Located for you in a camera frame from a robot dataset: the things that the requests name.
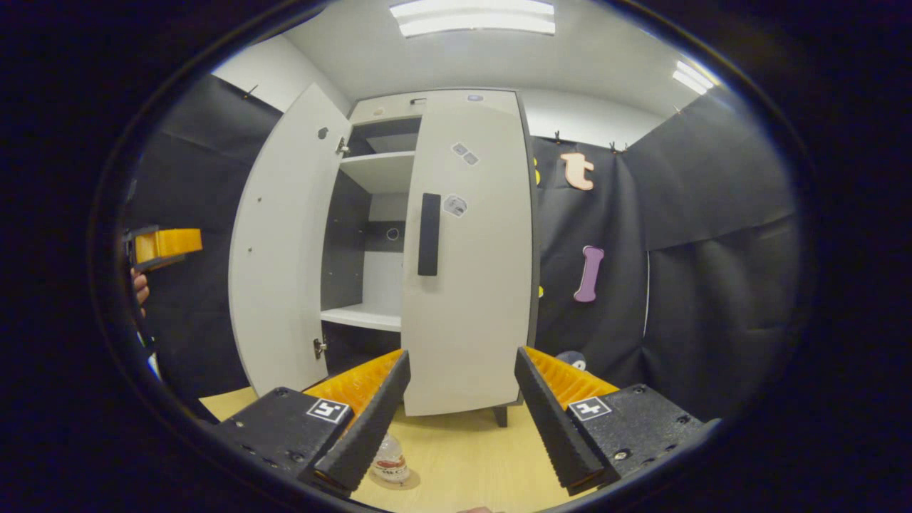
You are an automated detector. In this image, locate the grey cabinet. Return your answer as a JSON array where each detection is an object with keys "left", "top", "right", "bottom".
[{"left": 317, "top": 89, "right": 540, "bottom": 428}]

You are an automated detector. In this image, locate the long ceiling light panel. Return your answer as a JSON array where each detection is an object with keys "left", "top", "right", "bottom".
[{"left": 390, "top": 0, "right": 556, "bottom": 38}]

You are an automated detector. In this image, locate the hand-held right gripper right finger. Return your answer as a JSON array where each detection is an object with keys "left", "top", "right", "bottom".
[{"left": 514, "top": 346, "right": 713, "bottom": 497}]

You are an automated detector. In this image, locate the grey cabinet door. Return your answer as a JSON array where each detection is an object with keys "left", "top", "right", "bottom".
[
  {"left": 401, "top": 90, "right": 535, "bottom": 417},
  {"left": 228, "top": 83, "right": 352, "bottom": 396}
]

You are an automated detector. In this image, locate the round brown coaster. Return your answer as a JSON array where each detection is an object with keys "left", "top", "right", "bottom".
[{"left": 370, "top": 469, "right": 421, "bottom": 491}]

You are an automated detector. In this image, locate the black door handle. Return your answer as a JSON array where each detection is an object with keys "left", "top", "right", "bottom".
[{"left": 418, "top": 193, "right": 442, "bottom": 276}]

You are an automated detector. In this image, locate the clear bottle with red label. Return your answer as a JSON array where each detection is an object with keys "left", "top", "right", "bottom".
[{"left": 370, "top": 433, "right": 411, "bottom": 484}]

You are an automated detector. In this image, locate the small ceiling light panel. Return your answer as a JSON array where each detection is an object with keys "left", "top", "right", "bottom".
[{"left": 673, "top": 61, "right": 715, "bottom": 95}]

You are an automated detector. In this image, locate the black backdrop cloth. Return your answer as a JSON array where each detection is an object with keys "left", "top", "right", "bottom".
[
  {"left": 125, "top": 75, "right": 286, "bottom": 403},
  {"left": 531, "top": 85, "right": 802, "bottom": 421}
]

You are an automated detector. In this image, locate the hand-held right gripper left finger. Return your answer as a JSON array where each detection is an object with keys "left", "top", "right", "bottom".
[{"left": 207, "top": 349, "right": 412, "bottom": 498}]

